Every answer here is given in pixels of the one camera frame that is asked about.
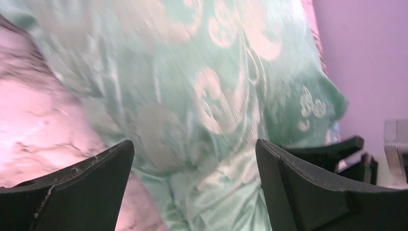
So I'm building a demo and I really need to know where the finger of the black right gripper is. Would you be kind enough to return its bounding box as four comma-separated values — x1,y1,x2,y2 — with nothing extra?
338,153,378,185
283,136,364,172

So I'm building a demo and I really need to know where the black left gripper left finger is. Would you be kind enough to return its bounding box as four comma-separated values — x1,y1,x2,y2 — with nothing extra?
0,140,134,231

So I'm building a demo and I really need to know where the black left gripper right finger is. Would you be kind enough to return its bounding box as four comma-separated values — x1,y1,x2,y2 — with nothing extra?
255,140,408,231

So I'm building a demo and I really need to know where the green patterned cloth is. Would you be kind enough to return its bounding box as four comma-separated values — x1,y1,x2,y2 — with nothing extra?
0,0,348,231

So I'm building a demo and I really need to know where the metal frame piece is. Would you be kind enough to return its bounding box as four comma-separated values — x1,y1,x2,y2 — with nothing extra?
383,119,408,185

